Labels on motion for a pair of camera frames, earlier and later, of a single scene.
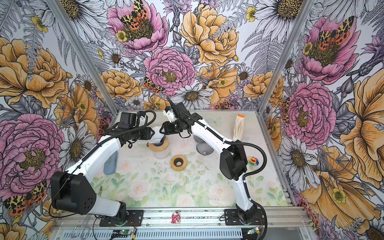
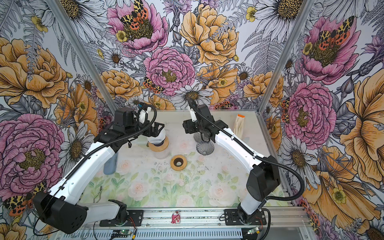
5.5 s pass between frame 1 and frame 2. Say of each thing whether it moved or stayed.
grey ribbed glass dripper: stayed
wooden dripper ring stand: stayed
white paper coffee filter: stayed
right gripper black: moved
